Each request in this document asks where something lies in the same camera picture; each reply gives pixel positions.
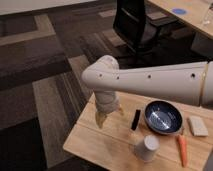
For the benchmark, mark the orange carrot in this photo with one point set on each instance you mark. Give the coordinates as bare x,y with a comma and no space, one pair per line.
182,143

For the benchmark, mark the beige sponge block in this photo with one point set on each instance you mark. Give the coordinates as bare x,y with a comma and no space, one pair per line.
197,126

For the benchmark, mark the blue round disc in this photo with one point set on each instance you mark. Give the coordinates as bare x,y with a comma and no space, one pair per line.
179,11

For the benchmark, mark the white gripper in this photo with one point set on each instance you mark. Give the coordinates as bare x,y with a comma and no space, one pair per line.
106,102

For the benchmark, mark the wooden desk in background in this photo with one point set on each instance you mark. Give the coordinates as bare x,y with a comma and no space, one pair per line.
199,14

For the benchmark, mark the dark blue bowl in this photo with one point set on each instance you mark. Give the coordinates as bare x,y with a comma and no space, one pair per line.
163,118

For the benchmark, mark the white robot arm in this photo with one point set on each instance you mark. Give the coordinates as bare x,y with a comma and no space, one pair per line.
189,83

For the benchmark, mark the black office chair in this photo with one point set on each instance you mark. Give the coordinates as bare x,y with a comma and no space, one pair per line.
136,27

